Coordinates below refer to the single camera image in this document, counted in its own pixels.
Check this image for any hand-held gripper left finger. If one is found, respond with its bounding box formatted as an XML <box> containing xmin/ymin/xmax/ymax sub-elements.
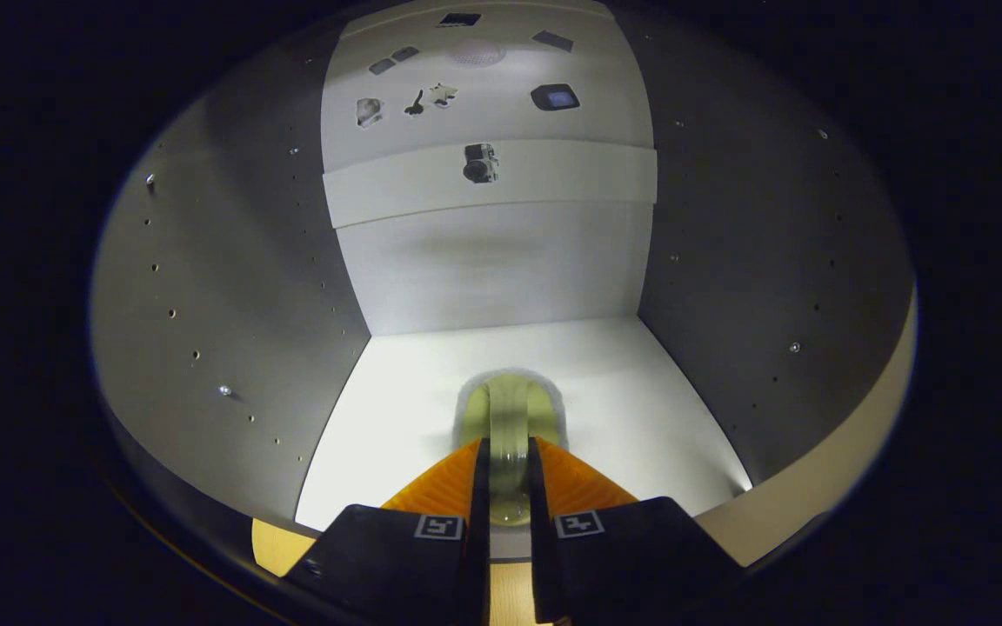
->
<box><xmin>284</xmin><ymin>437</ymin><xmax>491</xmax><ymax>626</ymax></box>

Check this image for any white cabinet shelf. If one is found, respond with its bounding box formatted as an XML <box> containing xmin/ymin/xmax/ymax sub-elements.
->
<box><xmin>295</xmin><ymin>315</ymin><xmax>754</xmax><ymax>562</ymax></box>

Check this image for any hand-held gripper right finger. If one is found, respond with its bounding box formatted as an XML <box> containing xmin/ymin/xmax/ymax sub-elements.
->
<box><xmin>527</xmin><ymin>436</ymin><xmax>745</xmax><ymax>625</ymax></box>

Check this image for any dark grey cabinet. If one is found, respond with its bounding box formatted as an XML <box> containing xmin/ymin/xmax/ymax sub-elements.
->
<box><xmin>88</xmin><ymin>0</ymin><xmax>915</xmax><ymax>601</ymax></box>

